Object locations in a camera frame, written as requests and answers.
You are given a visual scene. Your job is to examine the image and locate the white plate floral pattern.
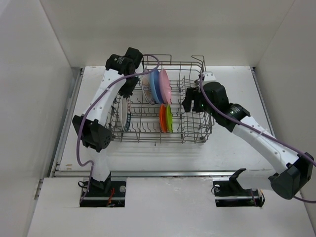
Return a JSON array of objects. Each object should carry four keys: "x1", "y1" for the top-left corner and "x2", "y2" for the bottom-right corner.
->
[{"x1": 141, "y1": 73, "x2": 156, "y2": 105}]

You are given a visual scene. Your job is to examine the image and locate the white plate teal rim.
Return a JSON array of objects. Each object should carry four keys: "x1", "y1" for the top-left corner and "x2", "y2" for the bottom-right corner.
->
[{"x1": 120, "y1": 97, "x2": 131, "y2": 132}]

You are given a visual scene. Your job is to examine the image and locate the grey wire dish rack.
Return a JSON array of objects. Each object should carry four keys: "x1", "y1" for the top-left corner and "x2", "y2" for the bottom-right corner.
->
[{"x1": 106, "y1": 54, "x2": 214, "y2": 144}]

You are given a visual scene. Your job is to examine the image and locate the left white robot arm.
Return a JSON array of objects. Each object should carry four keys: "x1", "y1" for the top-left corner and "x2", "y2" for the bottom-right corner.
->
[{"x1": 72, "y1": 47, "x2": 144, "y2": 196}]

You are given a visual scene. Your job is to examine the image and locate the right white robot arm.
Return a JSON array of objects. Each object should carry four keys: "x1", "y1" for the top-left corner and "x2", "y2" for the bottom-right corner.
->
[{"x1": 182, "y1": 82, "x2": 316, "y2": 199}]

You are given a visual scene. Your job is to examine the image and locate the pink plate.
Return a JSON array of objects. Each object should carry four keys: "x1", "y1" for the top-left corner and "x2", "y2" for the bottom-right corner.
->
[{"x1": 159, "y1": 69, "x2": 172, "y2": 104}]

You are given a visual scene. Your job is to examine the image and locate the blue plate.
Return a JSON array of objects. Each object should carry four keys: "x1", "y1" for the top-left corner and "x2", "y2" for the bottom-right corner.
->
[{"x1": 150, "y1": 69, "x2": 164, "y2": 104}]

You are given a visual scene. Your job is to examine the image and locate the green plate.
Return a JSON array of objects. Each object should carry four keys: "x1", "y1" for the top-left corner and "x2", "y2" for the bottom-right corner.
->
[{"x1": 165, "y1": 104, "x2": 173, "y2": 133}]

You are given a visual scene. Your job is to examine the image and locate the orange plate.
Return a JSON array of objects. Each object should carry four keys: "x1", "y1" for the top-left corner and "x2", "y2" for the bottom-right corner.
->
[{"x1": 159, "y1": 104, "x2": 169, "y2": 133}]

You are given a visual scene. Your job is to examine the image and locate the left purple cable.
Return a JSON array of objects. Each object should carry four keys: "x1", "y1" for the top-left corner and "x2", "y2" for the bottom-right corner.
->
[{"x1": 76, "y1": 53, "x2": 160, "y2": 205}]

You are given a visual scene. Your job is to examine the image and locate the purple cable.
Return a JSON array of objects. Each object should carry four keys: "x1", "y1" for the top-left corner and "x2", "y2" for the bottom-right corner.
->
[
  {"x1": 197, "y1": 74, "x2": 316, "y2": 207},
  {"x1": 76, "y1": 53, "x2": 160, "y2": 205}
]

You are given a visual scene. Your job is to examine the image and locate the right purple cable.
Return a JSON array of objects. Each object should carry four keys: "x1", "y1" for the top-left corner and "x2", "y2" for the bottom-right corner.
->
[{"x1": 197, "y1": 74, "x2": 316, "y2": 207}]

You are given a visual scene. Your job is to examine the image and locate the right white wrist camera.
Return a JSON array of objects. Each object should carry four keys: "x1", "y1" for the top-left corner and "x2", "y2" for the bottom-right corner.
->
[{"x1": 200, "y1": 72, "x2": 216, "y2": 83}]

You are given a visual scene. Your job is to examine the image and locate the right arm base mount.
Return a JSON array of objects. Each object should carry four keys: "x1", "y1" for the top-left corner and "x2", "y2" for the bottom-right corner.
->
[{"x1": 211, "y1": 177, "x2": 265, "y2": 207}]

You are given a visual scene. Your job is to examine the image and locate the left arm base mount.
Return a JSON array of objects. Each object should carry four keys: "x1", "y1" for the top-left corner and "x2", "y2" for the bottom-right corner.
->
[{"x1": 78, "y1": 175, "x2": 127, "y2": 208}]

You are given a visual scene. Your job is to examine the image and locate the front aluminium rail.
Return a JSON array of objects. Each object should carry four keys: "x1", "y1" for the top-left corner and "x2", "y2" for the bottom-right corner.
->
[{"x1": 53, "y1": 169, "x2": 272, "y2": 177}]

